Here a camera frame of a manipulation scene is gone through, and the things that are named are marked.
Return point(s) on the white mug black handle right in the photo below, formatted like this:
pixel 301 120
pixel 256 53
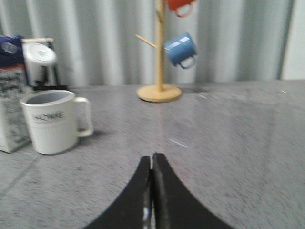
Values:
pixel 37 56

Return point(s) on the wooden mug tree stand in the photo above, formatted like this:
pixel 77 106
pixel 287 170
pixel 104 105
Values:
pixel 159 92

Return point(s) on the blue enamel mug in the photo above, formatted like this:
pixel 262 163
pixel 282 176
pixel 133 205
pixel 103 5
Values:
pixel 181 51

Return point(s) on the orange mug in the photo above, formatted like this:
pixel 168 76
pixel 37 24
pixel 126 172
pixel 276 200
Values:
pixel 176 5

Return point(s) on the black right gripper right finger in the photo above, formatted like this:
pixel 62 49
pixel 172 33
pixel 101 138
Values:
pixel 174 205

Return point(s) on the white milk carton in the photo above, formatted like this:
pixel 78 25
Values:
pixel 13 87

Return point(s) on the white HOME mug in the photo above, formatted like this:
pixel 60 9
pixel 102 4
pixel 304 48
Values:
pixel 52 121

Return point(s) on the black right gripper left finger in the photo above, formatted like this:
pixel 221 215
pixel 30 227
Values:
pixel 132 209

